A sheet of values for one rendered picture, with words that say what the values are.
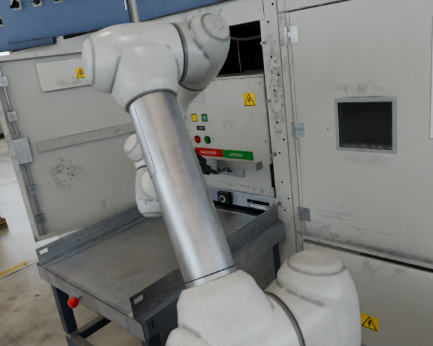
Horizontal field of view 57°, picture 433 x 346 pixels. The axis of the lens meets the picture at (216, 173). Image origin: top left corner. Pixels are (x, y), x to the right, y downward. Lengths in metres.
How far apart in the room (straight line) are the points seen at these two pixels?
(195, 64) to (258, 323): 0.53
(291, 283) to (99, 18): 1.47
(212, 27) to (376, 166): 0.66
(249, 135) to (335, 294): 0.90
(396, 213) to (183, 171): 0.74
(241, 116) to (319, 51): 0.43
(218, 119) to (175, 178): 0.92
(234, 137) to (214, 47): 0.76
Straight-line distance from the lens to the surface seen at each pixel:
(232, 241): 1.34
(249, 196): 1.63
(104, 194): 1.85
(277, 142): 1.43
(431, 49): 1.16
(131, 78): 0.80
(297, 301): 0.77
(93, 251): 1.57
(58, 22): 2.03
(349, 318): 0.82
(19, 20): 2.14
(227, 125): 1.61
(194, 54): 0.88
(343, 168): 1.31
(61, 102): 1.76
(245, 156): 1.59
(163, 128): 0.77
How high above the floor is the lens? 1.49
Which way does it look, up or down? 17 degrees down
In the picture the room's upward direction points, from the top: 8 degrees counter-clockwise
